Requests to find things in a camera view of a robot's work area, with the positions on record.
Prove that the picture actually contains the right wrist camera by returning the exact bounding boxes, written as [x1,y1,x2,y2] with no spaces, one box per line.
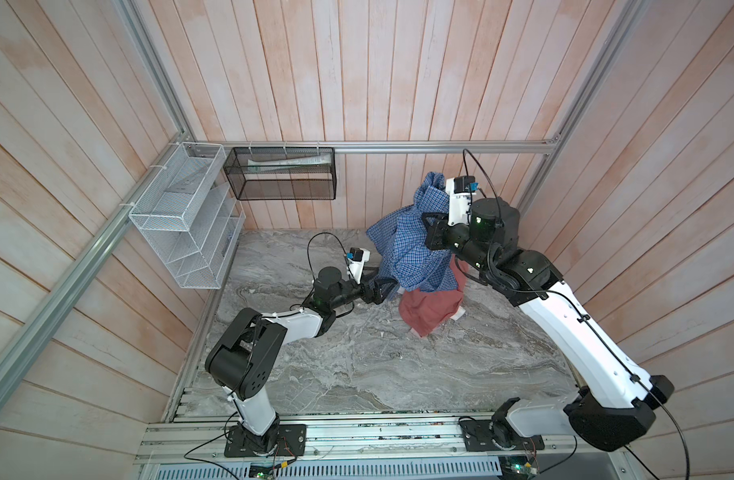
[445,175,478,226]

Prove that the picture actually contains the white wire mesh shelf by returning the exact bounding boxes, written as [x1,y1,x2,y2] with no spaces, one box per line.
[130,142,246,290]

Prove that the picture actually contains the blue checkered shirt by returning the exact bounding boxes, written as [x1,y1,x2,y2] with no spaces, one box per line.
[366,172,458,293]

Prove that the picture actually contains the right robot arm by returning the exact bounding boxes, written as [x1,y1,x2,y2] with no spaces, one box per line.
[421,195,674,452]

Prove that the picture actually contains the black wire mesh basket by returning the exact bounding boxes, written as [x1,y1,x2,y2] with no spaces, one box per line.
[223,146,338,201]

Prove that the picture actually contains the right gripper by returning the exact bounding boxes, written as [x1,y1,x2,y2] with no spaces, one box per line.
[421,212,492,281]

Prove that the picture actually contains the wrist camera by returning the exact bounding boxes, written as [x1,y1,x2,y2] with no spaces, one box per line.
[445,175,478,226]
[346,247,370,284]

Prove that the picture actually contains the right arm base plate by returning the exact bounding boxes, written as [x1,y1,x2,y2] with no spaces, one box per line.
[457,416,545,452]

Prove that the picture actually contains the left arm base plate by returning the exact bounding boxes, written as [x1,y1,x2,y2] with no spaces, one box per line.
[224,424,307,458]

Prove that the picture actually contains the red cloth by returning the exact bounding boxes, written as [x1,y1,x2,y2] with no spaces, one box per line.
[399,261,468,338]

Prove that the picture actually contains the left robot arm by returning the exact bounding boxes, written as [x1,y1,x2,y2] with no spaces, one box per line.
[205,267,398,437]

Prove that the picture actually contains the aluminium front rail frame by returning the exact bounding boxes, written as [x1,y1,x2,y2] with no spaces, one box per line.
[132,412,635,480]

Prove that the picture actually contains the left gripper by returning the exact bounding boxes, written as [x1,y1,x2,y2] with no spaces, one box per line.
[329,266,396,309]

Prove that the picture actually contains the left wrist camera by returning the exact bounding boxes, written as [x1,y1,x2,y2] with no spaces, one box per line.
[346,247,370,284]

